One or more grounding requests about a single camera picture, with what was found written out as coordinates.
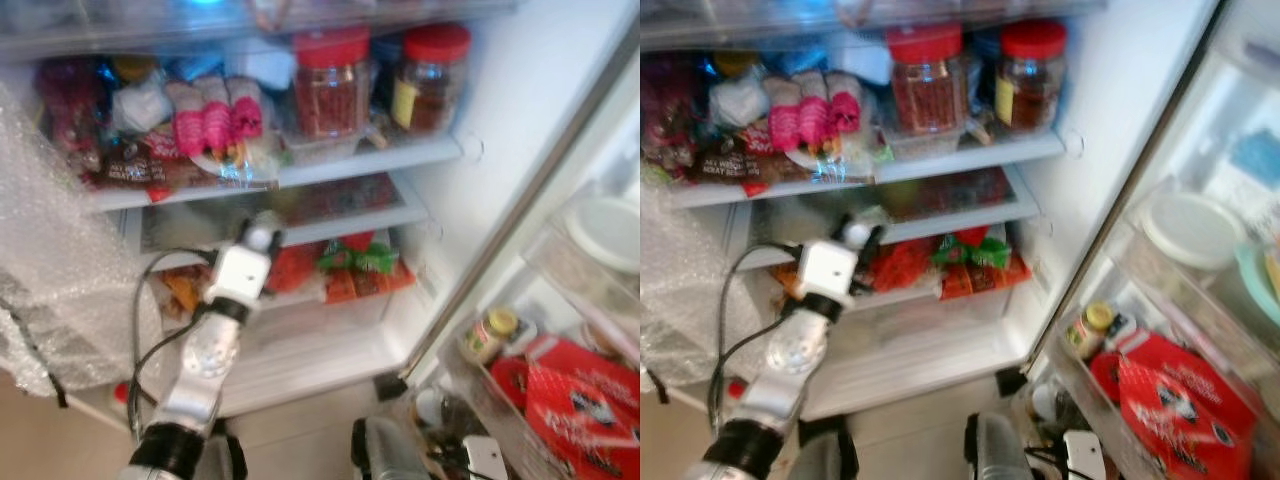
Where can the teal bowl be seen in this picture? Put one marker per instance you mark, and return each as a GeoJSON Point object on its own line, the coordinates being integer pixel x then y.
{"type": "Point", "coordinates": [1262, 285]}

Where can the dark purple food package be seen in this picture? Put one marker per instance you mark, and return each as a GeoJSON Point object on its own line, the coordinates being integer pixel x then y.
{"type": "Point", "coordinates": [65, 100]}
{"type": "Point", "coordinates": [665, 100]}

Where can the pink white snack packet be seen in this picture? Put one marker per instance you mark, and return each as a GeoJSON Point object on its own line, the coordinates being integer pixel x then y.
{"type": "Point", "coordinates": [217, 115]}
{"type": "Point", "coordinates": [247, 110]}
{"type": "Point", "coordinates": [188, 125]}
{"type": "Point", "coordinates": [812, 112]}
{"type": "Point", "coordinates": [845, 105]}
{"type": "Point", "coordinates": [783, 120]}

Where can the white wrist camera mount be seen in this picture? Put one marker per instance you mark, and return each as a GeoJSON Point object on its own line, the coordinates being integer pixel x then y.
{"type": "Point", "coordinates": [828, 272]}
{"type": "Point", "coordinates": [1085, 457]}
{"type": "Point", "coordinates": [238, 275]}
{"type": "Point", "coordinates": [487, 460]}

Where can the red snack packet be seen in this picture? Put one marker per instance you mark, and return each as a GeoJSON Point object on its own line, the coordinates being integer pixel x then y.
{"type": "Point", "coordinates": [905, 262]}
{"type": "Point", "coordinates": [295, 268]}

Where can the white wrapped bundle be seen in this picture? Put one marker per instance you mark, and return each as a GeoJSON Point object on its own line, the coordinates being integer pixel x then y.
{"type": "Point", "coordinates": [140, 105]}
{"type": "Point", "coordinates": [740, 100]}

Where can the red packet with green top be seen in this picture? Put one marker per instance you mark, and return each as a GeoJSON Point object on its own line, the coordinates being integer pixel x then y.
{"type": "Point", "coordinates": [365, 265]}
{"type": "Point", "coordinates": [980, 262]}

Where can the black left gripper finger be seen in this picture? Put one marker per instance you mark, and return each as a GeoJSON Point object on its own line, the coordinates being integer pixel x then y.
{"type": "Point", "coordinates": [246, 226]}
{"type": "Point", "coordinates": [843, 225]}
{"type": "Point", "coordinates": [279, 240]}
{"type": "Point", "coordinates": [876, 245]}

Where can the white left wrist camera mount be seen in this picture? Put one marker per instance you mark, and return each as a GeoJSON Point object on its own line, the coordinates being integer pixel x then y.
{"type": "Point", "coordinates": [828, 272]}
{"type": "Point", "coordinates": [238, 275]}

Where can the orange food packet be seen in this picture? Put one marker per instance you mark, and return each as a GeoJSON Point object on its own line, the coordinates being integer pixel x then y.
{"type": "Point", "coordinates": [185, 290]}
{"type": "Point", "coordinates": [783, 280]}

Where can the white lid round container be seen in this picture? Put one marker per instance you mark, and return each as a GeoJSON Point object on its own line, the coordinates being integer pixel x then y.
{"type": "Point", "coordinates": [1190, 230]}
{"type": "Point", "coordinates": [605, 235]}

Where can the yellow lid sauce jar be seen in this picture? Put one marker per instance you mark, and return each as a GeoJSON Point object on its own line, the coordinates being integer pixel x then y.
{"type": "Point", "coordinates": [1090, 330]}
{"type": "Point", "coordinates": [490, 335]}

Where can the bubble wrap sheet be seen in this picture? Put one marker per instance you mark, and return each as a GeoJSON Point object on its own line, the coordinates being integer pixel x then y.
{"type": "Point", "coordinates": [60, 270]}
{"type": "Point", "coordinates": [685, 290]}

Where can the clear plastic food box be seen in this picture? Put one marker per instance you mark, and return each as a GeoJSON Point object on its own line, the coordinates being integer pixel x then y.
{"type": "Point", "coordinates": [920, 143]}
{"type": "Point", "coordinates": [320, 148]}

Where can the red lid jar yellow label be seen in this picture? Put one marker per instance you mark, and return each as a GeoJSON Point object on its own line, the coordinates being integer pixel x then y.
{"type": "Point", "coordinates": [1030, 80]}
{"type": "Point", "coordinates": [430, 85]}

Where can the clear fridge drawer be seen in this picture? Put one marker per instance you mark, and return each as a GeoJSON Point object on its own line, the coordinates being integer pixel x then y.
{"type": "Point", "coordinates": [320, 340]}
{"type": "Point", "coordinates": [930, 335]}

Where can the red bottle cap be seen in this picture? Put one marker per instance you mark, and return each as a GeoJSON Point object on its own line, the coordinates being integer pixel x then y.
{"type": "Point", "coordinates": [735, 388]}
{"type": "Point", "coordinates": [122, 395]}

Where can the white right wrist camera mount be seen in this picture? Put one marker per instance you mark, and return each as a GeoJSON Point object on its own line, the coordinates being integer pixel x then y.
{"type": "Point", "coordinates": [1085, 457]}
{"type": "Point", "coordinates": [487, 460]}

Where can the brown bread bag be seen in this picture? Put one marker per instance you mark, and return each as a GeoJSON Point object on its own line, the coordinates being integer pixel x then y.
{"type": "Point", "coordinates": [150, 165]}
{"type": "Point", "coordinates": [740, 165]}

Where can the small yellow lid tub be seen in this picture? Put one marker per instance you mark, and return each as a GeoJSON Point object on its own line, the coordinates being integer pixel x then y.
{"type": "Point", "coordinates": [737, 62]}
{"type": "Point", "coordinates": [133, 67]}

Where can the red printed carton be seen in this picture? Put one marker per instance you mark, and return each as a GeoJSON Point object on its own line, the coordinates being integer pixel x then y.
{"type": "Point", "coordinates": [1180, 410]}
{"type": "Point", "coordinates": [580, 410]}

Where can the glass fridge shelf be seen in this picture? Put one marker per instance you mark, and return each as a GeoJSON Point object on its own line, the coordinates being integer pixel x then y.
{"type": "Point", "coordinates": [340, 215]}
{"type": "Point", "coordinates": [380, 160]}
{"type": "Point", "coordinates": [1000, 155]}
{"type": "Point", "coordinates": [960, 205]}

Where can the fridge with white interior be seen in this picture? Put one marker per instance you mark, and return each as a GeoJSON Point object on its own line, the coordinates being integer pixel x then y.
{"type": "Point", "coordinates": [1120, 100]}
{"type": "Point", "coordinates": [520, 100]}

